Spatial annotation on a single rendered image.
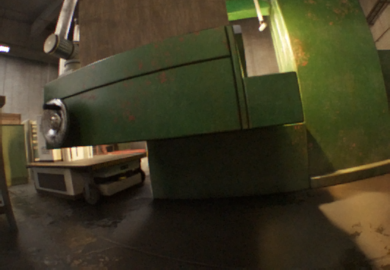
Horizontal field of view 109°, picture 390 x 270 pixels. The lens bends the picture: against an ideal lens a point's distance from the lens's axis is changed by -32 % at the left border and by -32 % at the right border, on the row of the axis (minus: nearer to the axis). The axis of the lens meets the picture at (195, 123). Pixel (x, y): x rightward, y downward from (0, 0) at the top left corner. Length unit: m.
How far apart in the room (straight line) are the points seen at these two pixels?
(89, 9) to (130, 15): 0.28
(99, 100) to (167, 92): 0.28
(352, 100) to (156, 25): 1.52
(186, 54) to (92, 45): 0.80
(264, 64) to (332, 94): 5.94
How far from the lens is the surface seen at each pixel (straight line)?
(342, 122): 1.70
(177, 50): 0.66
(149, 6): 1.30
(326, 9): 1.96
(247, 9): 2.16
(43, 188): 2.29
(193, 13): 1.27
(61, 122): 0.84
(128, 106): 0.71
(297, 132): 1.49
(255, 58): 7.59
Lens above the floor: 0.51
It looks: 3 degrees up
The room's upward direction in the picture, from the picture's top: 6 degrees counter-clockwise
